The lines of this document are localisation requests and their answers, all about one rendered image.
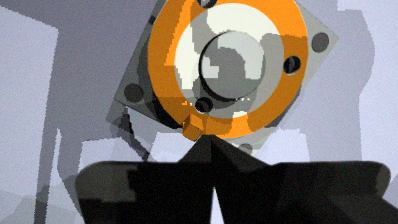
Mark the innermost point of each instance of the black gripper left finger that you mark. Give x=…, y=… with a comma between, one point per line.
x=150, y=191

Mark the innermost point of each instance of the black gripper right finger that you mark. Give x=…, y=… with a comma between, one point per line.
x=251, y=191

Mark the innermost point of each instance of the orange round plate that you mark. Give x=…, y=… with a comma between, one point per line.
x=179, y=34

